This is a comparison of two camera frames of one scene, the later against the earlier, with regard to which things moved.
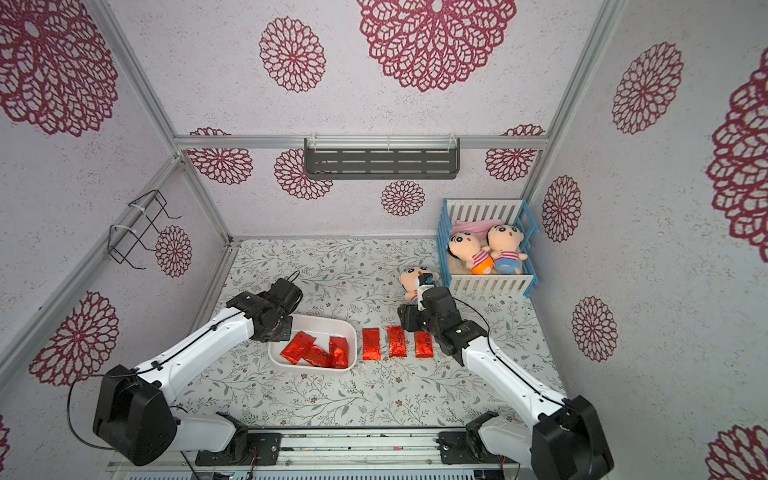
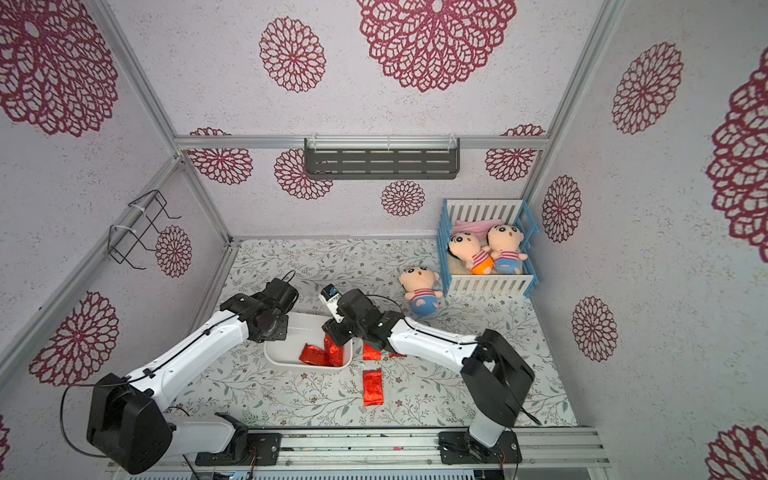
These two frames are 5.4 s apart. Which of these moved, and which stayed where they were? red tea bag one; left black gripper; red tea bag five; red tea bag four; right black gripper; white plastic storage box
Moved: right black gripper; red tea bag five
Stayed: red tea bag one; left black gripper; red tea bag four; white plastic storage box
